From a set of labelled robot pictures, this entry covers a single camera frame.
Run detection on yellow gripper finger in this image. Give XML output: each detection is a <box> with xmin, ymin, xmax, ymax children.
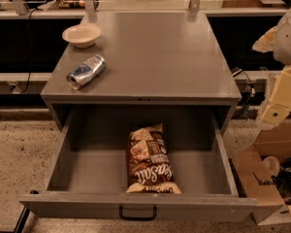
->
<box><xmin>252</xmin><ymin>26</ymin><xmax>277</xmax><ymax>53</ymax></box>

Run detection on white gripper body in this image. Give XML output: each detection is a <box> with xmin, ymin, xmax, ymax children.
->
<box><xmin>260</xmin><ymin>66</ymin><xmax>291</xmax><ymax>125</ymax></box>

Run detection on brown chip bag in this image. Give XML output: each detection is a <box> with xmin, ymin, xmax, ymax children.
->
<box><xmin>126</xmin><ymin>124</ymin><xmax>181</xmax><ymax>194</ymax></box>

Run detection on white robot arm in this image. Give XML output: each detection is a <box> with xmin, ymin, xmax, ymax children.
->
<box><xmin>252</xmin><ymin>0</ymin><xmax>291</xmax><ymax>129</ymax></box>

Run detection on open grey drawer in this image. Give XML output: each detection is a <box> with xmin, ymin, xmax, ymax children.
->
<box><xmin>19</xmin><ymin>105</ymin><xmax>256</xmax><ymax>221</ymax></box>

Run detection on items inside cardboard box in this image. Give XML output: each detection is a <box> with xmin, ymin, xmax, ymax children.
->
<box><xmin>262</xmin><ymin>156</ymin><xmax>291</xmax><ymax>205</ymax></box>

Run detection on grey metal cabinet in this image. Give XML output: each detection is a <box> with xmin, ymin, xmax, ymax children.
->
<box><xmin>42</xmin><ymin>11</ymin><xmax>241</xmax><ymax>128</ymax></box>

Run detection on cardboard box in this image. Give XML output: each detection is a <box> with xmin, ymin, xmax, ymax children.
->
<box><xmin>232</xmin><ymin>123</ymin><xmax>291</xmax><ymax>225</ymax></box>

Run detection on white bowl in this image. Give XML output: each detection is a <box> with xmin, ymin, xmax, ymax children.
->
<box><xmin>62</xmin><ymin>23</ymin><xmax>101</xmax><ymax>49</ymax></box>

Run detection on crushed silver blue can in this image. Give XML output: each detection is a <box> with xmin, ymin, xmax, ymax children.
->
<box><xmin>67</xmin><ymin>54</ymin><xmax>107</xmax><ymax>90</ymax></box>

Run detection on black cables right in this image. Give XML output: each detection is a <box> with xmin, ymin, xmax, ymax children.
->
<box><xmin>231</xmin><ymin>66</ymin><xmax>257</xmax><ymax>118</ymax></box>

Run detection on black drawer handle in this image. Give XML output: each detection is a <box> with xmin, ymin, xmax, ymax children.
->
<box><xmin>118</xmin><ymin>206</ymin><xmax>157</xmax><ymax>221</ymax></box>

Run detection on black power cable left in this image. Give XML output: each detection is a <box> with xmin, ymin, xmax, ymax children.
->
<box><xmin>20</xmin><ymin>7</ymin><xmax>43</xmax><ymax>94</ymax></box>

